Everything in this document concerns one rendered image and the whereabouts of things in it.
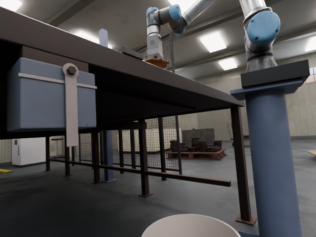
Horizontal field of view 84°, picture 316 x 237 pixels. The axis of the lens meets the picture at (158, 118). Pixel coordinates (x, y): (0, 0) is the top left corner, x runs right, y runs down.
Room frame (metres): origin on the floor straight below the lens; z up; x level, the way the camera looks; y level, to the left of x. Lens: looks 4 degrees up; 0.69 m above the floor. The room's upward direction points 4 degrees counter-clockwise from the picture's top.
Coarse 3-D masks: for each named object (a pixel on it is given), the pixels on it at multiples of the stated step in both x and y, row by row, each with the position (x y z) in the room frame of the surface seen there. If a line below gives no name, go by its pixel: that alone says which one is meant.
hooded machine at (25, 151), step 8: (16, 144) 4.69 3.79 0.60; (24, 144) 4.64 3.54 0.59; (32, 144) 4.80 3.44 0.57; (40, 144) 4.97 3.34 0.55; (16, 152) 4.69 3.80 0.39; (24, 152) 4.64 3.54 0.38; (32, 152) 4.80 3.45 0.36; (40, 152) 4.96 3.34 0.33; (16, 160) 4.69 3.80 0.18; (24, 160) 4.64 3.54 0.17; (32, 160) 4.80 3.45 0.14; (40, 160) 4.96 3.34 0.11
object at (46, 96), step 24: (24, 48) 0.29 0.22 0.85; (24, 72) 0.28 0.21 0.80; (48, 72) 0.31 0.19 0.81; (72, 72) 0.33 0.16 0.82; (24, 96) 0.28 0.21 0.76; (48, 96) 0.31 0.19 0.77; (72, 96) 0.34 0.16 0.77; (24, 120) 0.28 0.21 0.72; (48, 120) 0.31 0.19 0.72; (72, 120) 0.33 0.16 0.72; (72, 144) 0.33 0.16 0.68
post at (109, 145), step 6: (102, 30) 2.68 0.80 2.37; (102, 36) 2.68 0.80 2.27; (102, 42) 2.69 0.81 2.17; (108, 132) 2.71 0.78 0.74; (108, 138) 2.70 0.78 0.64; (108, 144) 2.70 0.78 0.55; (108, 150) 2.70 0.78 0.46; (108, 156) 2.69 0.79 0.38; (108, 162) 2.69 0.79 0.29; (108, 174) 2.68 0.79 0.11; (108, 180) 2.68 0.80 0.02; (114, 180) 2.72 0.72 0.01
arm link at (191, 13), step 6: (198, 0) 0.92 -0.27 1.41; (204, 0) 0.92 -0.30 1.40; (210, 0) 0.92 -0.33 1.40; (192, 6) 0.94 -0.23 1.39; (198, 6) 0.93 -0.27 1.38; (204, 6) 0.94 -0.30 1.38; (186, 12) 0.95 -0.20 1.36; (192, 12) 0.95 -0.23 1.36; (198, 12) 0.95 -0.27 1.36; (186, 18) 0.97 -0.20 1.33; (192, 18) 0.97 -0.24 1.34; (180, 24) 0.97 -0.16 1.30; (186, 24) 0.99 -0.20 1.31; (174, 30) 1.00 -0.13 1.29; (180, 30) 1.01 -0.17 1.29
